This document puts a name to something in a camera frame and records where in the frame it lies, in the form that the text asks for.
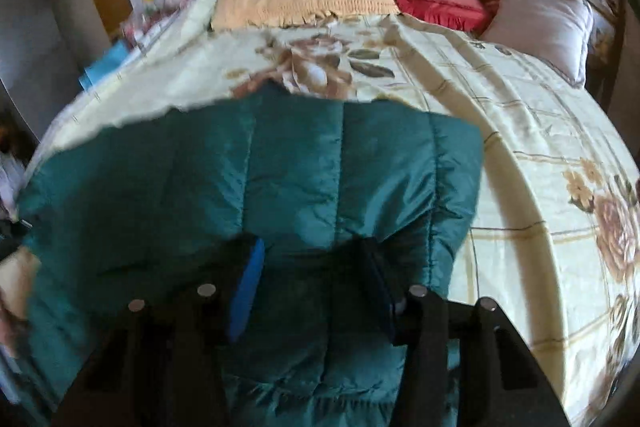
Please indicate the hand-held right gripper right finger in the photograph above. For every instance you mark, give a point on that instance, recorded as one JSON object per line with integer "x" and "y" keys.
{"x": 377, "y": 292}

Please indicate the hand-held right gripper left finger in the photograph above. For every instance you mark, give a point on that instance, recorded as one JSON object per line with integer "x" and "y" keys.
{"x": 247, "y": 287}

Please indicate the green quilted jacket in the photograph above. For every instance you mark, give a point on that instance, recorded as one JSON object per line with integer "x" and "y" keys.
{"x": 300, "y": 167}

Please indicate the cream floral plaid blanket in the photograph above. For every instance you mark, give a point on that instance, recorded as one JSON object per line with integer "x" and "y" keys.
{"x": 525, "y": 132}

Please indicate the light blue box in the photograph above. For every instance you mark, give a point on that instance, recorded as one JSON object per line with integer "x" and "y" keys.
{"x": 105, "y": 64}

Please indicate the white pillow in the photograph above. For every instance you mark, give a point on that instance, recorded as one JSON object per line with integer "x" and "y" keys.
{"x": 540, "y": 27}

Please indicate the grey wardrobe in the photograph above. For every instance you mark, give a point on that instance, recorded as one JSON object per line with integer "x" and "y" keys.
{"x": 40, "y": 47}

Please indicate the dark wooden furniture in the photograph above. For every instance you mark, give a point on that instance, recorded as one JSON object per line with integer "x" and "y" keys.
{"x": 607, "y": 22}

